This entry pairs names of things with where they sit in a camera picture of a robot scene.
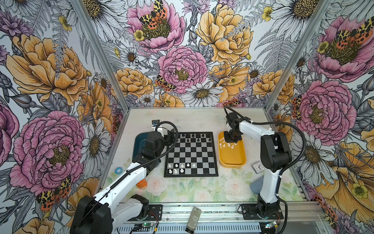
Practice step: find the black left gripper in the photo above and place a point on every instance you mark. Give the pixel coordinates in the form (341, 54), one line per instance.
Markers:
(169, 138)

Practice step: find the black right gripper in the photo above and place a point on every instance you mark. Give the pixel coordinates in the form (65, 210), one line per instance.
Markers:
(228, 139)

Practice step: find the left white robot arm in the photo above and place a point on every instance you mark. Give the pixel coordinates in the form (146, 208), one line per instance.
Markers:
(104, 212)

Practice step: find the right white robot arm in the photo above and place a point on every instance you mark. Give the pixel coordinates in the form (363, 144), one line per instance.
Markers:
(275, 156)

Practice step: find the teal plastic bin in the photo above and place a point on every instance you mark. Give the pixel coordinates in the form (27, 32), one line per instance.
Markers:
(140, 146)

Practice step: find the yellow plastic tray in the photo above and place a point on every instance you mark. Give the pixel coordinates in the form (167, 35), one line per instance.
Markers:
(231, 155)

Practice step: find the black and white chessboard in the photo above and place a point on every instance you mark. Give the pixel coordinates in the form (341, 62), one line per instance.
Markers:
(196, 148)

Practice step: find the small white clock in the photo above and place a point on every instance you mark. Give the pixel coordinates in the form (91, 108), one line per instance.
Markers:
(258, 167)

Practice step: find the orange pill bottle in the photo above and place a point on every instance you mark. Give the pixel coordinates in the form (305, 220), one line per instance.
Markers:
(142, 184)

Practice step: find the grey blue sponge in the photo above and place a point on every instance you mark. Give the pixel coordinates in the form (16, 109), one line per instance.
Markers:
(256, 185)

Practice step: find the silver usb hub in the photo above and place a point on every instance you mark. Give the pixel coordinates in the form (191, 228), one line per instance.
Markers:
(193, 220)

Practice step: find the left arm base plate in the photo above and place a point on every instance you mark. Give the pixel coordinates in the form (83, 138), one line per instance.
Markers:
(154, 213)

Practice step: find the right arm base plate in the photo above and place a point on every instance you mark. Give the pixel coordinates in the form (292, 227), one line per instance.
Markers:
(251, 211)

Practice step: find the aluminium front rail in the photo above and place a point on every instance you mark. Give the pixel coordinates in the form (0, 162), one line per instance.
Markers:
(228, 212)

